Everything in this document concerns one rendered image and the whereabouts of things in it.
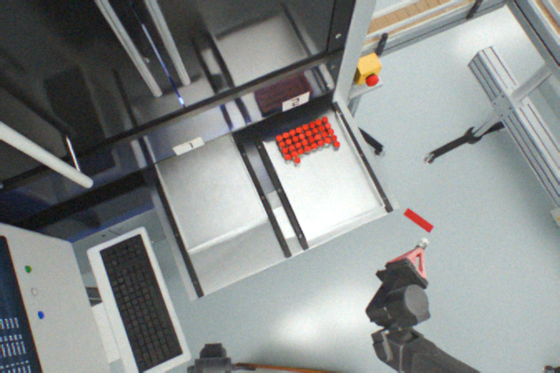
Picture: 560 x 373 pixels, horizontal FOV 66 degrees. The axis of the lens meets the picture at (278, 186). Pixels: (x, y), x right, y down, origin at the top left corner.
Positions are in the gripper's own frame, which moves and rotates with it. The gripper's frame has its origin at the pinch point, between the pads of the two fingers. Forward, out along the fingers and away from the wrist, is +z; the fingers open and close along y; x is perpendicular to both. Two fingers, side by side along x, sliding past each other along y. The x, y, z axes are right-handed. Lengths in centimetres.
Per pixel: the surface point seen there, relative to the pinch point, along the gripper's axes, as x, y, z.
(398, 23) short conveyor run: 43, -9, 69
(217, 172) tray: 44, -51, 5
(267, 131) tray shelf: 44, -42, 24
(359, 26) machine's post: 47, 7, 27
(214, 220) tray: 33, -53, -6
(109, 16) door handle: 68, 16, -31
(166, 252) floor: 33, -148, 10
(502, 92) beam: -6, -19, 116
